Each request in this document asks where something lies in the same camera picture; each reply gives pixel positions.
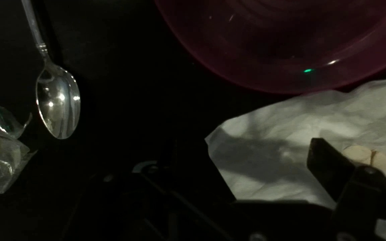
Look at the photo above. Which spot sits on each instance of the pale cereal piece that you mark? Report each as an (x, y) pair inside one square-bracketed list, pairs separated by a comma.
[(379, 160), (356, 155)]

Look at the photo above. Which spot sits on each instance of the metal spoon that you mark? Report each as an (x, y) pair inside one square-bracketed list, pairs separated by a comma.
[(58, 104)]

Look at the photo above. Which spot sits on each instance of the white paper towel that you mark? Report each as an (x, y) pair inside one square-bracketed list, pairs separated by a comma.
[(281, 147)]

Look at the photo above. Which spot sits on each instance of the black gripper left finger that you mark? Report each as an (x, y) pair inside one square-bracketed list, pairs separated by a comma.
[(147, 204)]

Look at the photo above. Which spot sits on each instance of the clear plastic packet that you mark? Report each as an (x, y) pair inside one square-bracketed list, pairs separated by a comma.
[(0, 151)]

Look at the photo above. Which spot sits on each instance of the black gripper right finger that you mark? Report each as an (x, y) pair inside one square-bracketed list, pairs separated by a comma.
[(362, 200)]

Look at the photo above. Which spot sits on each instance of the purple plastic plate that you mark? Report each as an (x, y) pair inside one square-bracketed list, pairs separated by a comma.
[(281, 40)]

